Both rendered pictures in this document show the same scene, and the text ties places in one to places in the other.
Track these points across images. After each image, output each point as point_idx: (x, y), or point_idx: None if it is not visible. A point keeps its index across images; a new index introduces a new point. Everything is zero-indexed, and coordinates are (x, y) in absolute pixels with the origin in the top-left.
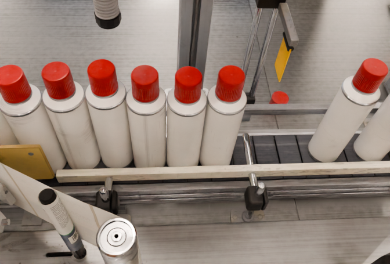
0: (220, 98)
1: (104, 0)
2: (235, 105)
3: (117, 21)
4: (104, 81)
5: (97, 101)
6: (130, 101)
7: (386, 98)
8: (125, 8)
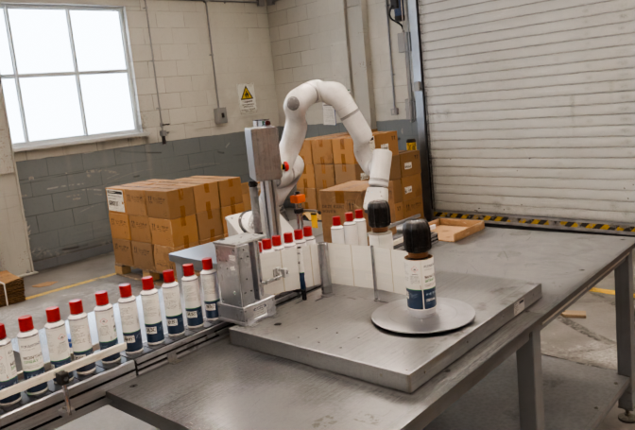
0: (308, 235)
1: (260, 224)
2: (313, 236)
3: (263, 232)
4: (280, 237)
5: (279, 247)
6: (286, 245)
7: (344, 233)
8: None
